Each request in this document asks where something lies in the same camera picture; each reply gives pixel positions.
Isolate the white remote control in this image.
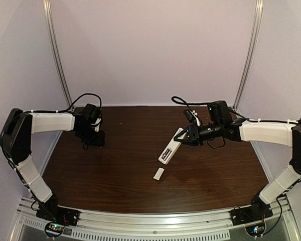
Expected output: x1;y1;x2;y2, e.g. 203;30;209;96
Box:
158;131;181;165

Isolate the white battery cover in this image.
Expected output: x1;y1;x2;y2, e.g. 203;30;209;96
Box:
153;168;164;181

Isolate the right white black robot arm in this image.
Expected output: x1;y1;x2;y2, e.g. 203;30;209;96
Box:
172;96;301;218

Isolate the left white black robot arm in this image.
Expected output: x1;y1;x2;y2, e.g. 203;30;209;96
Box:
0;104;105;220

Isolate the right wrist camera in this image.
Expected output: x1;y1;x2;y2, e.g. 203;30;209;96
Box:
183;109;202;127

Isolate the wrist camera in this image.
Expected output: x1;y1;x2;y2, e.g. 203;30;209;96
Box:
183;109;202;127
91;112;103;132

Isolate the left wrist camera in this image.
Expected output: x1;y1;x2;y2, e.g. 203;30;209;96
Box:
91;112;103;132

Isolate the left black camera cable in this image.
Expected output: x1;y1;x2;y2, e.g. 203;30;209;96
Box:
22;93;103;113

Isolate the black camera cable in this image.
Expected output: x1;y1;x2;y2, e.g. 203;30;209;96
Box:
22;93;103;113
171;96;211;108

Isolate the right black camera cable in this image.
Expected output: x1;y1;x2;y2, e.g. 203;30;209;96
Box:
171;96;211;108

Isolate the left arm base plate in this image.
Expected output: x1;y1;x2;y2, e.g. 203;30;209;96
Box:
36;206;80;226

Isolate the front aluminium rail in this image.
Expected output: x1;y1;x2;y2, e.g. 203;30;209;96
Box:
15;195;298;240

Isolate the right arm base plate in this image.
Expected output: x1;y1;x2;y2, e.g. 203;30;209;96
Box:
229;206;273;226

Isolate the left aluminium frame post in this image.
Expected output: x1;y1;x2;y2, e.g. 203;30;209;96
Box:
43;0;72;106

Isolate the aluminium frame post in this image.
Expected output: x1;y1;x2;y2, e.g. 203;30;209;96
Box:
233;0;264;110
43;0;72;106

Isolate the right aluminium frame post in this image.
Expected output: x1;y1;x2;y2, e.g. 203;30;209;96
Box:
233;0;264;110

